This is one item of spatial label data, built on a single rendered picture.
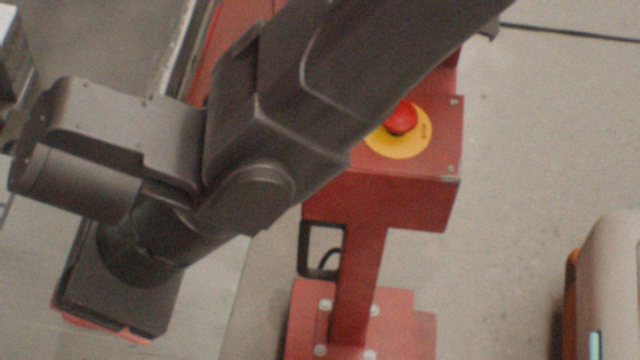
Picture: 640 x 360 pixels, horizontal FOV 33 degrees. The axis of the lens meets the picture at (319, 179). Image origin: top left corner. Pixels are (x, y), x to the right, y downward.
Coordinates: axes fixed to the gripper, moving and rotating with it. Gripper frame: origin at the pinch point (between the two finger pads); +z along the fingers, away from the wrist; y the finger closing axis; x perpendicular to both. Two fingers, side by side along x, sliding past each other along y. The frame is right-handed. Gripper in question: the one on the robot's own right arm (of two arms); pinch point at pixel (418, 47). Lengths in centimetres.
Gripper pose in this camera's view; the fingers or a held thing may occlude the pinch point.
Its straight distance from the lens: 116.9
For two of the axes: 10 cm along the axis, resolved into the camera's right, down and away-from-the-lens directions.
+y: -9.5, -2.4, -2.2
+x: -1.0, 8.6, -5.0
